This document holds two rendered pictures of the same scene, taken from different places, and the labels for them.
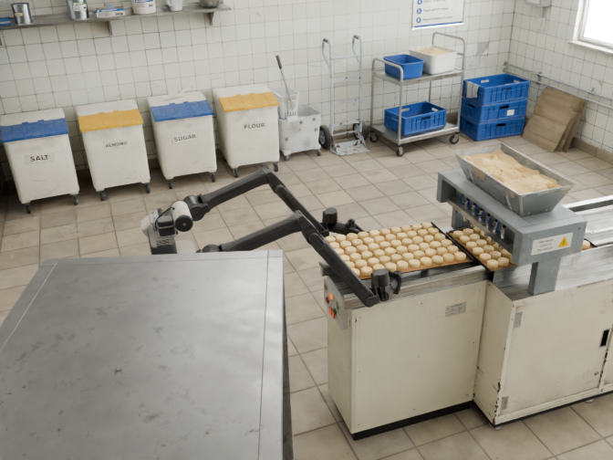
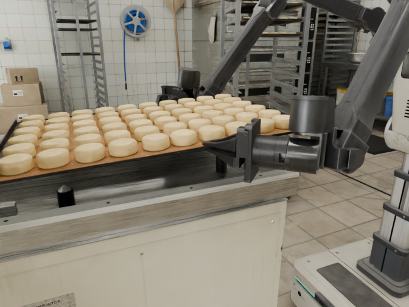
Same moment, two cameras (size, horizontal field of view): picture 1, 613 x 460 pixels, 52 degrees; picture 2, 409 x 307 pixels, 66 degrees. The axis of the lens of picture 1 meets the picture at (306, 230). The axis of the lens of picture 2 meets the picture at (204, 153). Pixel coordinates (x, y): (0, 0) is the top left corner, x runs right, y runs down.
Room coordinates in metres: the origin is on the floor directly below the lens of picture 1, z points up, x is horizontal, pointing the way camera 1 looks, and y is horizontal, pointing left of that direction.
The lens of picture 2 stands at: (3.20, -0.34, 1.18)
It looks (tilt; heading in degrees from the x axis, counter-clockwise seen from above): 19 degrees down; 175
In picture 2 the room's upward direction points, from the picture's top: straight up
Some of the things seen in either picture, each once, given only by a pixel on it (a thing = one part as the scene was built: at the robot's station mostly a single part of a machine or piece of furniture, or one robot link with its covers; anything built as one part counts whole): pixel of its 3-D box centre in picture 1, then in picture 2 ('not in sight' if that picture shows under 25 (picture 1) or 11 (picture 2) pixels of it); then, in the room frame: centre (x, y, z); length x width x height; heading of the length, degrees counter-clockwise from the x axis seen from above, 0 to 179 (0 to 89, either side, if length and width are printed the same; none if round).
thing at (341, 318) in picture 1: (335, 303); not in sight; (2.40, -0.12, 0.77); 0.24 x 0.04 x 0.14; 17
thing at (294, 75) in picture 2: not in sight; (282, 72); (0.77, 0.48, 0.96); 0.64 x 0.03 x 0.03; 1
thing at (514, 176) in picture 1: (509, 175); not in sight; (2.66, -0.95, 1.28); 0.54 x 0.27 x 0.06; 17
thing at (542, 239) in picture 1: (502, 225); not in sight; (2.66, -0.95, 1.01); 0.72 x 0.33 x 0.34; 17
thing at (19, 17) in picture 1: (22, 13); not in sight; (5.60, 2.37, 1.64); 0.15 x 0.15 x 0.15
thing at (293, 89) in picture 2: not in sight; (281, 84); (0.77, 0.48, 0.87); 0.64 x 0.03 x 0.03; 1
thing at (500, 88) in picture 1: (494, 89); not in sight; (6.78, -2.14, 0.50); 0.60 x 0.40 x 0.20; 112
